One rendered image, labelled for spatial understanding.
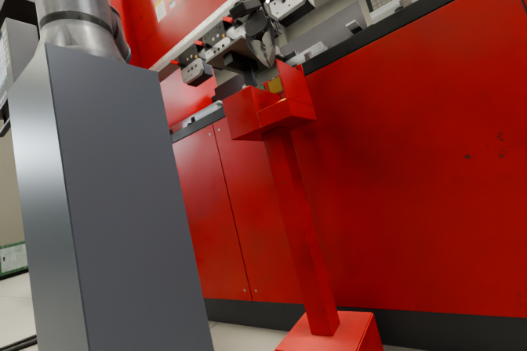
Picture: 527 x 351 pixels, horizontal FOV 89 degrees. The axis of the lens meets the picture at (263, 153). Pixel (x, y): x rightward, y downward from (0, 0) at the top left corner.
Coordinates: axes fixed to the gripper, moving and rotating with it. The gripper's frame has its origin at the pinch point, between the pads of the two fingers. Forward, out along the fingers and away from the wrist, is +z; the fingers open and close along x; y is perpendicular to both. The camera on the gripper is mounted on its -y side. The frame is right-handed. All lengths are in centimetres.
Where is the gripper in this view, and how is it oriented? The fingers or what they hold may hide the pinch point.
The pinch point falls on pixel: (268, 63)
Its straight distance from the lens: 77.7
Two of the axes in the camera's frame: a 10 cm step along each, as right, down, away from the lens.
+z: 2.8, 9.6, -0.6
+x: -8.0, 2.7, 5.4
